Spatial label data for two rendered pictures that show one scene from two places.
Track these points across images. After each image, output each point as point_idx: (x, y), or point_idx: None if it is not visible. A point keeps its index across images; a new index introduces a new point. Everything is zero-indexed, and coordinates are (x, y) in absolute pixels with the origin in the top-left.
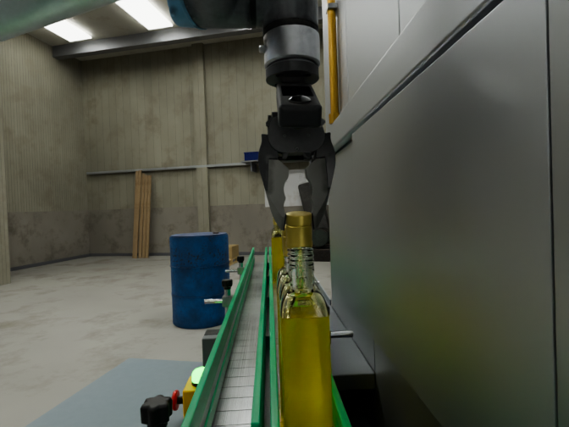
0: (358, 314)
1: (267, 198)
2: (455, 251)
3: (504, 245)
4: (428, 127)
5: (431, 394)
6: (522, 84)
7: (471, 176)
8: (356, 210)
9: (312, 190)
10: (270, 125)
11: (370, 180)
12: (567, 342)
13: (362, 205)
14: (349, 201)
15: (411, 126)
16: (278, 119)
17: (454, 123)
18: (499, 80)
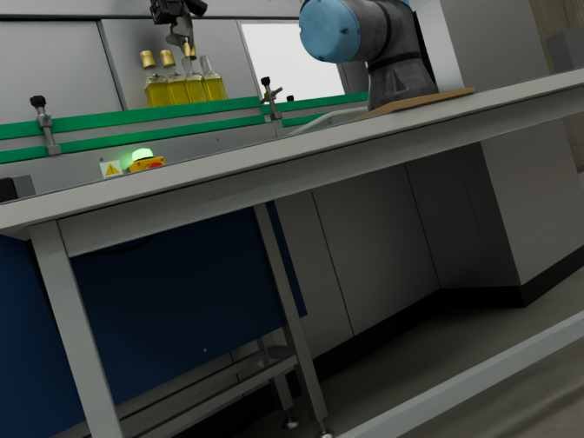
0: None
1: (192, 31)
2: (224, 68)
3: (239, 63)
4: (202, 36)
5: None
6: (235, 36)
7: (225, 50)
8: (122, 64)
9: (184, 37)
10: (184, 2)
11: (147, 48)
12: (255, 76)
13: (135, 61)
14: (47, 65)
15: None
16: (201, 5)
17: (215, 37)
18: (229, 33)
